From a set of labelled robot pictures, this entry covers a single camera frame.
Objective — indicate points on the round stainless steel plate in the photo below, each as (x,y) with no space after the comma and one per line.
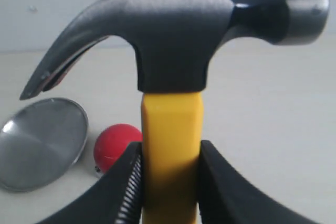
(41,142)

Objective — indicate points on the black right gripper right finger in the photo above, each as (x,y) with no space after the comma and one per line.
(225,196)

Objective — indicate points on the red dome push button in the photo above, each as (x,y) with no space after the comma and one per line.
(111,143)

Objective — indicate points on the yellow black claw hammer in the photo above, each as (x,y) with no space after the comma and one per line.
(174,41)

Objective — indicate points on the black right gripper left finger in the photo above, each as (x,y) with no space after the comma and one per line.
(115,198)

